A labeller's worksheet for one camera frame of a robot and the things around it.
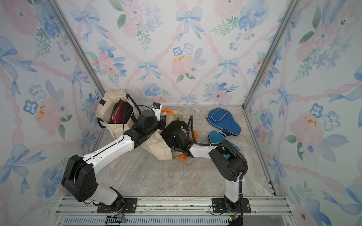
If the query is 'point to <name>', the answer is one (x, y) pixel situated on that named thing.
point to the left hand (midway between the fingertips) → (166, 115)
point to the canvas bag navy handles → (104, 107)
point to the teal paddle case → (217, 137)
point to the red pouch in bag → (121, 113)
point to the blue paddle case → (223, 120)
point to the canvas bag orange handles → (183, 157)
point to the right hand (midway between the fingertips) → (165, 134)
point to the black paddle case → (166, 133)
